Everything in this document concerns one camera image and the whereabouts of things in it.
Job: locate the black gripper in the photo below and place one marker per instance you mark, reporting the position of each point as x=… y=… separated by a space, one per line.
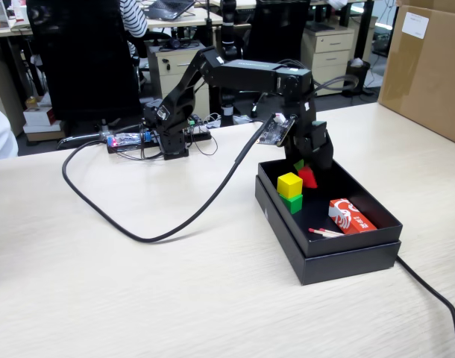
x=306 y=136

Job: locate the red wooden cube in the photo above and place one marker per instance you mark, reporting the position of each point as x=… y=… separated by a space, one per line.
x=307 y=179

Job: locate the yellow wooden cube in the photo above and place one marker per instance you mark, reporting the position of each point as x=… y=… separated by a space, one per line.
x=289 y=184

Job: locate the green wooden cube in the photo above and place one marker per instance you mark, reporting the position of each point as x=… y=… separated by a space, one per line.
x=294 y=204

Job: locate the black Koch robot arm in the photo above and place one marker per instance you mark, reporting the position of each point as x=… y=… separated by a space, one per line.
x=246 y=72

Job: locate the black cardboard box tray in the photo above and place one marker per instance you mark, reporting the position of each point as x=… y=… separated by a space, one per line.
x=354 y=244

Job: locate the black cardboard box lid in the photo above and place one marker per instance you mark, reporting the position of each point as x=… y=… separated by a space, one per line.
x=347 y=266

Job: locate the large brown cardboard box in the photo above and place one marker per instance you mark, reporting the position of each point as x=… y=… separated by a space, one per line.
x=425 y=82

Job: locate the white cardboard box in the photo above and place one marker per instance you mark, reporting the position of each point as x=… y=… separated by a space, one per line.
x=39 y=116

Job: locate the orange white matchbox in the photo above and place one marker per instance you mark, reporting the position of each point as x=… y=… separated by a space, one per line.
x=348 y=218

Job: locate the red tipped wooden match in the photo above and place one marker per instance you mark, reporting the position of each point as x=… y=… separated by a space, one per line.
x=324 y=232
x=330 y=235

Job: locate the black trash bin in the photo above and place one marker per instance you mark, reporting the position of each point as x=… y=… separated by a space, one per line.
x=356 y=78

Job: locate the beige drawer cabinet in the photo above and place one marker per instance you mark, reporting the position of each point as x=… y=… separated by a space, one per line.
x=168 y=71
x=326 y=56

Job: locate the black power strip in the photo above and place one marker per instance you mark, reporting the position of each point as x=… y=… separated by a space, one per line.
x=199 y=133

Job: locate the black mesh office chair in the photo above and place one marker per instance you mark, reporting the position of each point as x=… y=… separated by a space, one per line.
x=277 y=33

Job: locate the white shipping label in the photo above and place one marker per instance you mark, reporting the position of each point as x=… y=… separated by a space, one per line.
x=415 y=25

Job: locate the robot controller circuit board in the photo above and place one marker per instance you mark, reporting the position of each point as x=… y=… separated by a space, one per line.
x=128 y=141

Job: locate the white office desk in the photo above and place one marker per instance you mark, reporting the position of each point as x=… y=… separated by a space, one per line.
x=175 y=23

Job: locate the dark open laptop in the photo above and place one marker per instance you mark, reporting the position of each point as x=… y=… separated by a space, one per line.
x=169 y=9

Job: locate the person in striped shirt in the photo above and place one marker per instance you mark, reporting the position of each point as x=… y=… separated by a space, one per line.
x=134 y=18

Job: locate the black highback office chair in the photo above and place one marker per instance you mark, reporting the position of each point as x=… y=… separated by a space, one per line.
x=86 y=56

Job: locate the person in white shirt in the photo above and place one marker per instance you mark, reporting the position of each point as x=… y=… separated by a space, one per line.
x=0 y=138

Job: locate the bare camera circuit board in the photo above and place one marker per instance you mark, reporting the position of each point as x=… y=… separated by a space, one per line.
x=274 y=132

